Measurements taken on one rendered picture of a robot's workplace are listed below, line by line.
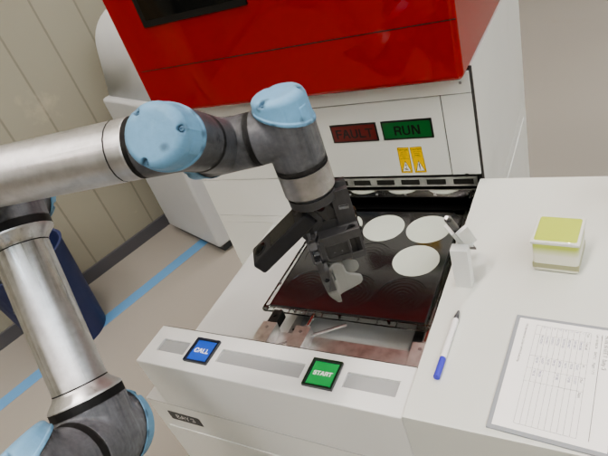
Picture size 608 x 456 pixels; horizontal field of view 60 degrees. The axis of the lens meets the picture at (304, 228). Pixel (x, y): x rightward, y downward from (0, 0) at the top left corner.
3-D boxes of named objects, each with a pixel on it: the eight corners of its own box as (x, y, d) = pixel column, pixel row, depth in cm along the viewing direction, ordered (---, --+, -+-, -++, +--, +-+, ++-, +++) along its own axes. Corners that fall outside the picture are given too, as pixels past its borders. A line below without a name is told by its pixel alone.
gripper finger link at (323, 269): (337, 296, 80) (322, 251, 76) (328, 299, 80) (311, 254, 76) (334, 277, 84) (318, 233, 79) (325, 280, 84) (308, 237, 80)
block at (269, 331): (268, 329, 111) (263, 319, 110) (281, 331, 110) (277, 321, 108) (250, 358, 106) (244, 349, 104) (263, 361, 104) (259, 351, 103)
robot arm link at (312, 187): (277, 185, 70) (275, 160, 77) (288, 213, 72) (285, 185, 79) (331, 168, 69) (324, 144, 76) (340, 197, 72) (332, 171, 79)
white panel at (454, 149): (224, 216, 168) (172, 102, 146) (489, 222, 127) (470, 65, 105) (220, 222, 166) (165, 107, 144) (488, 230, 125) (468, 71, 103)
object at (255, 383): (189, 367, 118) (162, 325, 110) (432, 419, 90) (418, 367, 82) (165, 403, 111) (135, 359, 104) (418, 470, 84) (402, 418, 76)
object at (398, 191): (320, 215, 147) (310, 187, 142) (483, 218, 125) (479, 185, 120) (318, 219, 146) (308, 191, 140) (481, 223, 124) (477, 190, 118)
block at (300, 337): (300, 334, 107) (296, 324, 106) (315, 336, 106) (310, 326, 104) (283, 365, 102) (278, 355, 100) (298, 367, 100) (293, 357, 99)
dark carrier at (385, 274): (329, 212, 138) (329, 210, 138) (462, 214, 121) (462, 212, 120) (270, 306, 115) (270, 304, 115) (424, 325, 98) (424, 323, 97)
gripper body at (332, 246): (369, 260, 78) (348, 193, 72) (314, 276, 79) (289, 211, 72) (360, 232, 84) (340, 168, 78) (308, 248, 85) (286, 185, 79)
